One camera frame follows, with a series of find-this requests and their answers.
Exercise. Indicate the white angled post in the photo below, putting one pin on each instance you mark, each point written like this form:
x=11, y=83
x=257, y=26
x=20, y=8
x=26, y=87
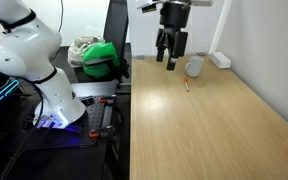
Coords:
x=220, y=26

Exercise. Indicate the black upright panel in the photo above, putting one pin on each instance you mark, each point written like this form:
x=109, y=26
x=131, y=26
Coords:
x=116, y=30

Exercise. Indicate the grey table clamp bracket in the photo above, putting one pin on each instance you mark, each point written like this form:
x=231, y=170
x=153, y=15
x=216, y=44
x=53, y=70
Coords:
x=140, y=57
x=201, y=53

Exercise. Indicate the white plastic bag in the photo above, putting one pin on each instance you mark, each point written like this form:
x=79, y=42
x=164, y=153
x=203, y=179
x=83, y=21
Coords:
x=75, y=50

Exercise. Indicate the white power strip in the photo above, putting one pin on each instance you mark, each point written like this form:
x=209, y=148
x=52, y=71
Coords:
x=220, y=60

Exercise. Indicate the orange and silver pen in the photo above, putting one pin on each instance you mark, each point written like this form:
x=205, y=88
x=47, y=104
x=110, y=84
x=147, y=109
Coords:
x=186, y=83

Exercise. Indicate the green bag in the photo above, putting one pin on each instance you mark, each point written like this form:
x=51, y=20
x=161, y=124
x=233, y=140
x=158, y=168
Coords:
x=100, y=55

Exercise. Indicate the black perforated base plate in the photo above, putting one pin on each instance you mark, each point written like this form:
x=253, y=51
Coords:
x=90, y=123

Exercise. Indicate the white ceramic mug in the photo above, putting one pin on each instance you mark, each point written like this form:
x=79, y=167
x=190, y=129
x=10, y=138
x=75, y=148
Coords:
x=194, y=66

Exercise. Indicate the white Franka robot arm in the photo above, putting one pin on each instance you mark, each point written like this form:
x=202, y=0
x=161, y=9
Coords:
x=24, y=43

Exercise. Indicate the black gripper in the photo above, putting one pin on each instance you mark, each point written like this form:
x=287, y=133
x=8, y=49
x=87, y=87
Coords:
x=173, y=15

